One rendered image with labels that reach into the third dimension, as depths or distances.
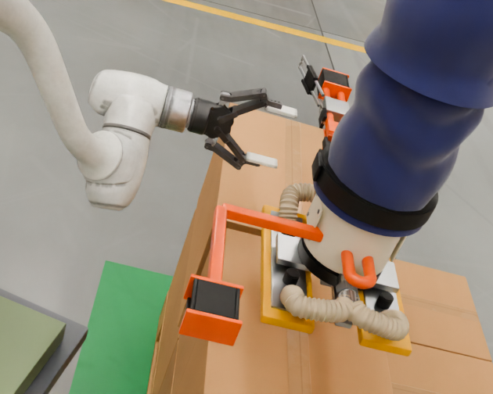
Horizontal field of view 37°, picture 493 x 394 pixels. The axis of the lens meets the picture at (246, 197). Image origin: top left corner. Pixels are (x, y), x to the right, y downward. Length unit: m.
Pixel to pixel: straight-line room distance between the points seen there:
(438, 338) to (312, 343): 0.90
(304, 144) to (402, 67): 1.12
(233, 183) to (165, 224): 1.34
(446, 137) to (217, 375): 0.63
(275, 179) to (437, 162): 0.85
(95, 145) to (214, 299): 0.46
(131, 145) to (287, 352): 0.53
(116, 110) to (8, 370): 0.56
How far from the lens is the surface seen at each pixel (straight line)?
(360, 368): 1.63
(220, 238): 1.27
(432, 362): 2.38
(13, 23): 1.29
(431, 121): 1.21
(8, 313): 1.69
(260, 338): 1.58
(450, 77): 1.17
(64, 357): 1.69
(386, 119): 1.21
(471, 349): 2.50
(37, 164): 3.47
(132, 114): 1.53
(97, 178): 1.49
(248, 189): 1.97
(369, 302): 1.47
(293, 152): 2.20
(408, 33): 1.16
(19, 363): 1.60
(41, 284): 2.90
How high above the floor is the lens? 2.04
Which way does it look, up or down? 34 degrees down
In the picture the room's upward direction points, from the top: 20 degrees clockwise
